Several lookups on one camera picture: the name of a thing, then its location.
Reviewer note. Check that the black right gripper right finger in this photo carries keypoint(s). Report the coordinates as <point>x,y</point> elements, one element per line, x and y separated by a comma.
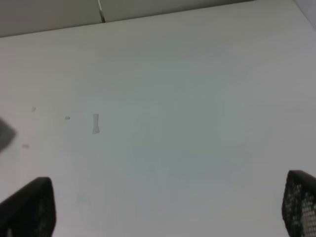
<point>299,204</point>

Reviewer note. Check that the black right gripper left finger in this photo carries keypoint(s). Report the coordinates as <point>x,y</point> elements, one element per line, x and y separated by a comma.
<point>29,212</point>

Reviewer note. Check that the grey towel with orange pattern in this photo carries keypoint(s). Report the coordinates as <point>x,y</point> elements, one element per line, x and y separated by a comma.
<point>7,134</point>

